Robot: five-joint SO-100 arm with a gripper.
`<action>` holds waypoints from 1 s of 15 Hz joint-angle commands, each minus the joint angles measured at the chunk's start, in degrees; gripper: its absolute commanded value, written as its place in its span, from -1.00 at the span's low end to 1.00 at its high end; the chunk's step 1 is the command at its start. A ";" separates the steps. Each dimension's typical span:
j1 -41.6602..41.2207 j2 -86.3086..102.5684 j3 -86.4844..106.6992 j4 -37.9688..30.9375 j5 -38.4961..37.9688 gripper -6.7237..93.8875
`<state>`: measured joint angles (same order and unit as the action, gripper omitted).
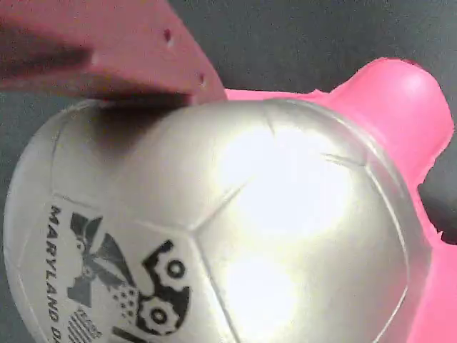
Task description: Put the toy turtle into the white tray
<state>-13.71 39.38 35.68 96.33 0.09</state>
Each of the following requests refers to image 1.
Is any reddish brown gripper finger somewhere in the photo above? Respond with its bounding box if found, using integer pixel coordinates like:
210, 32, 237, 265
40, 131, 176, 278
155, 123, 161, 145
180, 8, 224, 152
0, 0, 229, 109

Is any red turtle toy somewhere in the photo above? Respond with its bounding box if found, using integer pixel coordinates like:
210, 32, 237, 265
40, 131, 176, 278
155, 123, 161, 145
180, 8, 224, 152
2, 59, 457, 343

